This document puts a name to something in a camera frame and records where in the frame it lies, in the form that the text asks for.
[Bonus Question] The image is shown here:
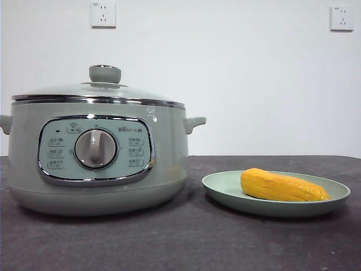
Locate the glass lid with green knob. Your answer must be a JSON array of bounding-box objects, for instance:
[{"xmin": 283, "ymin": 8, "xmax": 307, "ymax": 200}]
[{"xmin": 11, "ymin": 64, "xmax": 187, "ymax": 107}]

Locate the yellow corn cob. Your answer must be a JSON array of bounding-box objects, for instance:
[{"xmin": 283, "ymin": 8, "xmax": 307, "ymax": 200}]
[{"xmin": 240, "ymin": 168, "xmax": 331, "ymax": 202}]

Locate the pale green electric steamer pot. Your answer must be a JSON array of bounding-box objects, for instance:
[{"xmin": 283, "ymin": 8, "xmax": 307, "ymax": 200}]
[{"xmin": 0, "ymin": 98, "xmax": 207, "ymax": 217}]

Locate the pale green round plate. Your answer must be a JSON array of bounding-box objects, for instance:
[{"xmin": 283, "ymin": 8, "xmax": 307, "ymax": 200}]
[{"xmin": 201, "ymin": 169, "xmax": 351, "ymax": 218}]

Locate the white wall socket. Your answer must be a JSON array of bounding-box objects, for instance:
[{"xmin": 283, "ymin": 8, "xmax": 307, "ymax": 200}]
[
  {"xmin": 330, "ymin": 6, "xmax": 355, "ymax": 32},
  {"xmin": 90, "ymin": 2, "xmax": 117, "ymax": 29}
]

